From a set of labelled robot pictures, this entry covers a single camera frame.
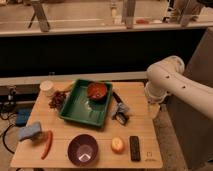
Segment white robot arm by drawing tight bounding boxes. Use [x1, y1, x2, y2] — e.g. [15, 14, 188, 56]
[144, 56, 213, 120]

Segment green plastic tray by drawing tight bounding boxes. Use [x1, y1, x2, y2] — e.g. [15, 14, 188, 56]
[59, 79, 112, 127]

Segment red bowl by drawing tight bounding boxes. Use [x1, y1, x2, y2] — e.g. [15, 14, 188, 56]
[87, 82, 107, 101]

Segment black scrub brush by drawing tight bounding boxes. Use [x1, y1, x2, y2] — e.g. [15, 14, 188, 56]
[112, 92, 129, 125]

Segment dark red grapes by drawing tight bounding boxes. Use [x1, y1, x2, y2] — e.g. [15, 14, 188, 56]
[49, 91, 66, 110]

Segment orange apple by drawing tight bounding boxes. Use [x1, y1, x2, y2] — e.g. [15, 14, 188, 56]
[111, 137, 125, 154]

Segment white cup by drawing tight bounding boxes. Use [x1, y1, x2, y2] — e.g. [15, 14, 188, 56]
[40, 80, 54, 97]

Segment black remote control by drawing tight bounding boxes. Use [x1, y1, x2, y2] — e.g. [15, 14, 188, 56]
[129, 136, 141, 161]

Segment purple bowl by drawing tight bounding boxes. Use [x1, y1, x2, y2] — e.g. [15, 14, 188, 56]
[67, 134, 99, 166]

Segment red chili pepper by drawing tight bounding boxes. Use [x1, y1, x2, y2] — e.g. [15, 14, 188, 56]
[41, 130, 53, 160]

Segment blue box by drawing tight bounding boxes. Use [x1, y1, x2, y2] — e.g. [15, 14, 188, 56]
[15, 108, 31, 127]

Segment black cable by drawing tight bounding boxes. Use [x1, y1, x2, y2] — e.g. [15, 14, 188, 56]
[1, 111, 21, 155]

